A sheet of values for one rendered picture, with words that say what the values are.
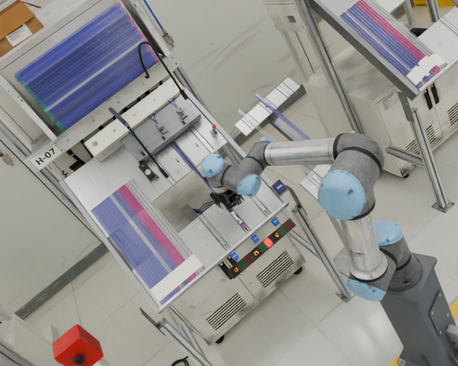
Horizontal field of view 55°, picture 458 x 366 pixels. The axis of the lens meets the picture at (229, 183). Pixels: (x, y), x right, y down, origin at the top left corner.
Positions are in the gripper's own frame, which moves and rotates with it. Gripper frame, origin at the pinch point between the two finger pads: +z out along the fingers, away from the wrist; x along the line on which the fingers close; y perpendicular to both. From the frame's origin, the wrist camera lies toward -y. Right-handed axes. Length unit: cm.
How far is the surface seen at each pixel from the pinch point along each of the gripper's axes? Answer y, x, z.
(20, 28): -113, -20, -36
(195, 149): -34.1, 5.8, 5.7
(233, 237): 4.9, -6.4, 16.2
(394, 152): 7, 92, 63
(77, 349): -3, -84, 21
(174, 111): -50, 9, -5
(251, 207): 0.2, 7.7, 14.9
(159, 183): -32.5, -15.7, 6.1
